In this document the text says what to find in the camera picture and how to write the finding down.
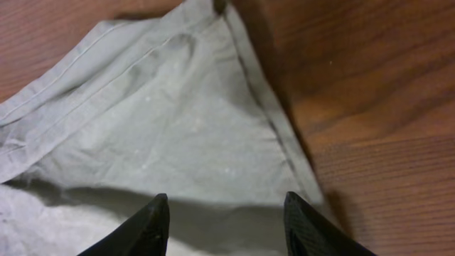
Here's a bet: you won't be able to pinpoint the khaki cotton shorts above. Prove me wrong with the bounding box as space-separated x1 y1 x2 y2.
1 1 326 255

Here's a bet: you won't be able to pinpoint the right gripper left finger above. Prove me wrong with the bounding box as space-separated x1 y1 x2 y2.
80 193 170 256

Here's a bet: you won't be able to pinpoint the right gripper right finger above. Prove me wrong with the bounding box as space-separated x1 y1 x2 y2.
284 191 375 256

